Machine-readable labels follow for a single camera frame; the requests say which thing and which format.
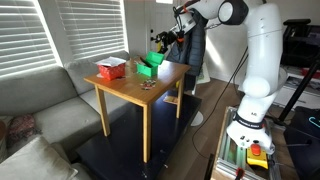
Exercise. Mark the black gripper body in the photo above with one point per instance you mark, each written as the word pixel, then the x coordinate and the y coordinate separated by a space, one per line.
pixel 173 36

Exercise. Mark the small black tool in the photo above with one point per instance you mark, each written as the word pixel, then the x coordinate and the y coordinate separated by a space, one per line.
pixel 145 62

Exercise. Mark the green storage box with lid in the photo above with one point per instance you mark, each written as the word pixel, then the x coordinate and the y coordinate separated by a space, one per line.
pixel 148 70

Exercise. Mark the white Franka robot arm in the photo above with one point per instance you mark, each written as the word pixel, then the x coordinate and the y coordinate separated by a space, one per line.
pixel 263 56

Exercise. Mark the red patterned gift box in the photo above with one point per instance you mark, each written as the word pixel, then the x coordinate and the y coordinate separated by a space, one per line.
pixel 111 71

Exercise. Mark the yellow emergency stop box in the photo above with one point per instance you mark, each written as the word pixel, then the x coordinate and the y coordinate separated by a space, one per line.
pixel 257 159

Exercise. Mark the white door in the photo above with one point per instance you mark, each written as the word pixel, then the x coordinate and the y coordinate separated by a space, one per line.
pixel 160 16

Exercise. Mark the dark blue puffer jacket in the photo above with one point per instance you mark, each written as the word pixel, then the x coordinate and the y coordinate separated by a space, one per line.
pixel 196 50

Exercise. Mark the white bag with green print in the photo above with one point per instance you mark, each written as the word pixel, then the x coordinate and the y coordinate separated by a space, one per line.
pixel 203 75

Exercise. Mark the light wooden table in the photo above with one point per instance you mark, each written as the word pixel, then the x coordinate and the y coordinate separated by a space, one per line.
pixel 133 86

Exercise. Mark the white paper sheet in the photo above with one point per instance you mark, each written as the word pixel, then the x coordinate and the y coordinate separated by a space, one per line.
pixel 110 61

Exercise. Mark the white window blind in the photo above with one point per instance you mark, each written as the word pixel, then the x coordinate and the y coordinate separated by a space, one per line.
pixel 93 26
pixel 23 33

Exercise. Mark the white clothes rack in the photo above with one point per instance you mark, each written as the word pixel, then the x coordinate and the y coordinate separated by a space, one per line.
pixel 197 119

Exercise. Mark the dark navy low platform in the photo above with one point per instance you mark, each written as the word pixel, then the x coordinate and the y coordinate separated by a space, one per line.
pixel 126 150

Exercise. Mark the grey sectional sofa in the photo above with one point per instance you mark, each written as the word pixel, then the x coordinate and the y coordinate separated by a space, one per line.
pixel 56 113

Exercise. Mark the black tripod stand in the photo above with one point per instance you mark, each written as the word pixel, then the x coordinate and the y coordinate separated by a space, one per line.
pixel 298 91

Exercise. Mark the white low shelf unit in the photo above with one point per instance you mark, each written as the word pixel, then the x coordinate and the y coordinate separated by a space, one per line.
pixel 300 95

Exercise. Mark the red patterned pillow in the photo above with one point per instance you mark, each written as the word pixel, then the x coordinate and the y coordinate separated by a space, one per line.
pixel 23 130

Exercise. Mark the black bag with cyan logo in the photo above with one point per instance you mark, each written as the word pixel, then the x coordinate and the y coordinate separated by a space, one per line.
pixel 303 146

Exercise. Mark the beige cushion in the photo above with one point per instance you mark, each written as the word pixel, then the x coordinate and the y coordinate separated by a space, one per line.
pixel 33 163

